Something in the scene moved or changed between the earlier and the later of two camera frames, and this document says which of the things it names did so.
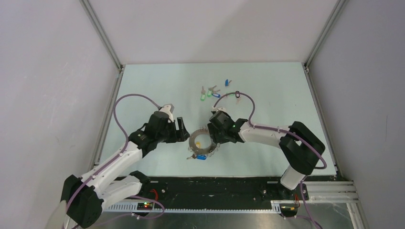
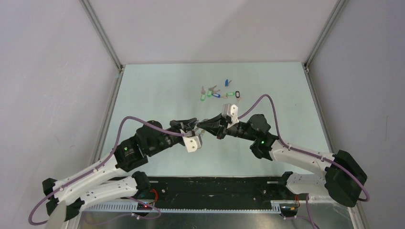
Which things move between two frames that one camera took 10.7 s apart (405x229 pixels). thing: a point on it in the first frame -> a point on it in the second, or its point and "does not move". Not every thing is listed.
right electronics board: [288, 208] does not move
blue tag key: [227, 82] does not move
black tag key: [237, 97] does not move
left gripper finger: [181, 134] -> [188, 123]
